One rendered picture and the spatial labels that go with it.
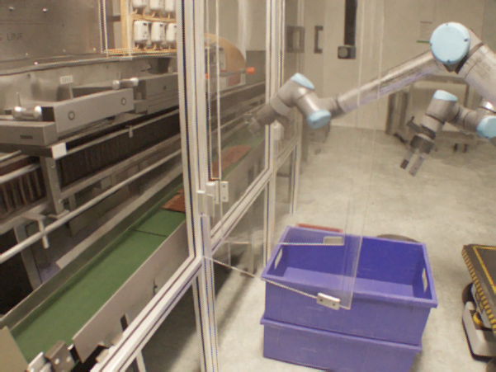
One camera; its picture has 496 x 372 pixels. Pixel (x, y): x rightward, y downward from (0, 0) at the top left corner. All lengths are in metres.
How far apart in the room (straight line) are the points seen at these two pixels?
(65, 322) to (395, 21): 5.61
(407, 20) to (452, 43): 4.78
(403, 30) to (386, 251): 4.61
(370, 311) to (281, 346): 0.39
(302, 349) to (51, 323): 0.95
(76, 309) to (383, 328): 0.98
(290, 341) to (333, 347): 0.17
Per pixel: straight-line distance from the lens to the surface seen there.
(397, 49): 5.83
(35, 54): 1.26
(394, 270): 1.64
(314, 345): 1.43
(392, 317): 1.31
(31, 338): 0.83
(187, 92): 0.90
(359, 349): 1.42
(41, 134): 0.76
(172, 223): 1.10
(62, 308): 0.87
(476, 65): 1.10
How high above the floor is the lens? 1.16
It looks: 21 degrees down
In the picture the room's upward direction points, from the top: straight up
